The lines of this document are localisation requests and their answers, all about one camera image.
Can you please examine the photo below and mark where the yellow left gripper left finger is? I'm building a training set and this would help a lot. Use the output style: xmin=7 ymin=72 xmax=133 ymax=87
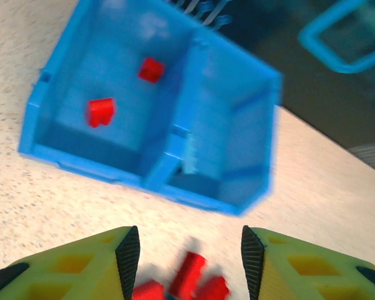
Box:
xmin=0 ymin=225 xmax=141 ymax=300

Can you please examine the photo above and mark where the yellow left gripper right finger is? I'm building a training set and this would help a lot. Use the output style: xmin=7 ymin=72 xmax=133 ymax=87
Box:
xmin=241 ymin=225 xmax=375 ymax=300

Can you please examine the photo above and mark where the red lego brick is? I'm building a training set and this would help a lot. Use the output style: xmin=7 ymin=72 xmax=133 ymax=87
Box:
xmin=86 ymin=97 xmax=117 ymax=128
xmin=131 ymin=280 xmax=166 ymax=300
xmin=196 ymin=274 xmax=231 ymax=300
xmin=137 ymin=57 xmax=166 ymax=84
xmin=170 ymin=251 xmax=209 ymax=298

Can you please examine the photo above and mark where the light blue lego brick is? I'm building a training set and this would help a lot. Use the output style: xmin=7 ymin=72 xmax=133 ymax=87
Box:
xmin=181 ymin=132 xmax=198 ymax=174

